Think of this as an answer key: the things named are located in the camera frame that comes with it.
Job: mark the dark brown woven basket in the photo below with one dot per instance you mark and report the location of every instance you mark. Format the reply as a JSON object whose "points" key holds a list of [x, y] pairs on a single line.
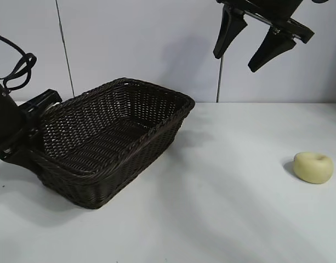
{"points": [[102, 142]]}

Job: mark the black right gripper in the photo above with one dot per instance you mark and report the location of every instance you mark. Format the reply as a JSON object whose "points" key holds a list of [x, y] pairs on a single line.
{"points": [[266, 8]]}

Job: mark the pale yellow egg yolk pastry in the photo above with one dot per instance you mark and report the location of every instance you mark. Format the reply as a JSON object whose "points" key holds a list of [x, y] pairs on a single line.
{"points": [[313, 168]]}

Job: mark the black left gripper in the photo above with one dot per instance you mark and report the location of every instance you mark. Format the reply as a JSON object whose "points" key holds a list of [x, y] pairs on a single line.
{"points": [[8, 120]]}

